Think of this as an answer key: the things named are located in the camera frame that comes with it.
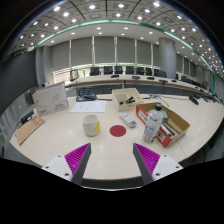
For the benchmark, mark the white paper sheet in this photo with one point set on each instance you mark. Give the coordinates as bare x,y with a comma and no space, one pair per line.
88,106

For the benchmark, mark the red-sided open cardboard box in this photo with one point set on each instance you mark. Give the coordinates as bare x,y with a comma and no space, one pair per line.
178,123

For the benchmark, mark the black flat device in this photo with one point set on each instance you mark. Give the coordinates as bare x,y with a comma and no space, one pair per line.
26,117

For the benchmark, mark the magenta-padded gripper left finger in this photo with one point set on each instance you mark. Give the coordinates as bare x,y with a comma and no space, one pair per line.
77,158

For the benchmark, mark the black and silver marker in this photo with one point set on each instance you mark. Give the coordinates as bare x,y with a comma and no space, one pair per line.
166,129

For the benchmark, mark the white printed cardboard box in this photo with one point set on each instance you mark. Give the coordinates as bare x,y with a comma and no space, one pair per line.
50,100

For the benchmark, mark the black tabletop microphone unit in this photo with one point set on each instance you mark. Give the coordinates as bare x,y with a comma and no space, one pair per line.
194,100

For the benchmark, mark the dark desk telephone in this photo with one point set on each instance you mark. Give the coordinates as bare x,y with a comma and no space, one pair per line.
86,96

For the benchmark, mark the black stapler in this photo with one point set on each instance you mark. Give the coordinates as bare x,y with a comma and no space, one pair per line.
128,100

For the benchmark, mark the white remote control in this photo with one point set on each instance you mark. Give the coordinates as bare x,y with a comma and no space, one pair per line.
127,119

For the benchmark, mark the flat round red coaster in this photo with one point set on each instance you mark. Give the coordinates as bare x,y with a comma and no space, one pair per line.
118,131

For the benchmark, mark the brown paper envelope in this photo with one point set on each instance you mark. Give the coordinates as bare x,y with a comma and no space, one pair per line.
29,130

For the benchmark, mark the group of round ceiling lights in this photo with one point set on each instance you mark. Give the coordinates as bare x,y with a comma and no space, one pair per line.
92,6

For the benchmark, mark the row of black desk microphones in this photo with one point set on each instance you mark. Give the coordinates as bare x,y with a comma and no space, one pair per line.
136,77

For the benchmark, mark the clear plastic drink bottle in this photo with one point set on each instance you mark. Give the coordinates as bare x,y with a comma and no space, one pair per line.
152,126

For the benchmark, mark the grey-green board eraser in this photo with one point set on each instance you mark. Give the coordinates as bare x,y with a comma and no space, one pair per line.
165,116

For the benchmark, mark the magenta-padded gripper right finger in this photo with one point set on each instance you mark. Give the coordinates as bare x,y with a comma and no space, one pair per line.
147,158

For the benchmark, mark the long curved conference desk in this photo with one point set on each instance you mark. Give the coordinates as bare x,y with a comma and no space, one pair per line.
126,83

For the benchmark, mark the beige divided cardboard box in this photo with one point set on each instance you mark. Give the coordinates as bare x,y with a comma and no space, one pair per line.
124,94

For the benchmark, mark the dark slim pen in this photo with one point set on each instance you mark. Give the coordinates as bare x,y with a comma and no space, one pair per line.
174,127

